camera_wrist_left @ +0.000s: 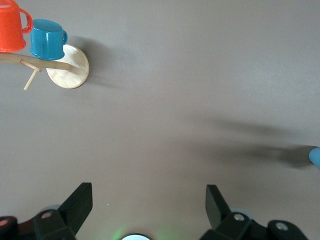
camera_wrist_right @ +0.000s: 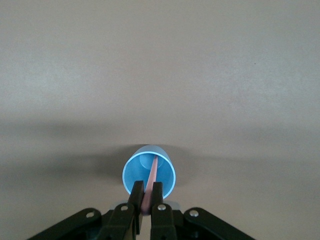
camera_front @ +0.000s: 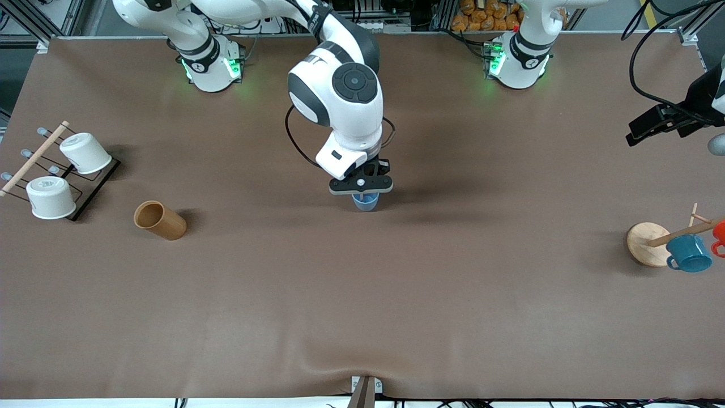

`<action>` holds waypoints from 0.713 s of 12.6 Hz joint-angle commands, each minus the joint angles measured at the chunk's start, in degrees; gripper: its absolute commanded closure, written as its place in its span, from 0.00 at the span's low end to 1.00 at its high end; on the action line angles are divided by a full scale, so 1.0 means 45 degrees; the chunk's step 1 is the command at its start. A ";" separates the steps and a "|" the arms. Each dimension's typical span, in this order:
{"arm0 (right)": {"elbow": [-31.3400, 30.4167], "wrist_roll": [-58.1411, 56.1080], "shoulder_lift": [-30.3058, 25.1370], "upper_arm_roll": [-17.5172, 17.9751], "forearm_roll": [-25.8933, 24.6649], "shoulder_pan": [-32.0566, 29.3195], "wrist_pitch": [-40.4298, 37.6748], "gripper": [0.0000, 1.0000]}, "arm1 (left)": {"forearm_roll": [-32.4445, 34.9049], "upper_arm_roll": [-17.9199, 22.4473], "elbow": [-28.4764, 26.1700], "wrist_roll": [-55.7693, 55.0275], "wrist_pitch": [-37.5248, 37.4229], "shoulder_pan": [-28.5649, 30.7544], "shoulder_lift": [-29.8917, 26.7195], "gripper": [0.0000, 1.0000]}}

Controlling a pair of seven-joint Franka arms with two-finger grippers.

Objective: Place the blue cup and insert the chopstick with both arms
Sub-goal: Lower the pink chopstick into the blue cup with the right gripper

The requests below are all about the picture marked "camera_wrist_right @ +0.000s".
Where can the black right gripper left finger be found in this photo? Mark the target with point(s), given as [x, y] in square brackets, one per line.
[136, 197]

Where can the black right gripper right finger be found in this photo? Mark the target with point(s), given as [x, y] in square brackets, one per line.
[157, 197]

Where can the blue plastic cup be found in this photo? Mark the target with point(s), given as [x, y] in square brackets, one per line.
[136, 172]

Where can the pink chopstick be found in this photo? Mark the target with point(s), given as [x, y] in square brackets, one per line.
[153, 172]

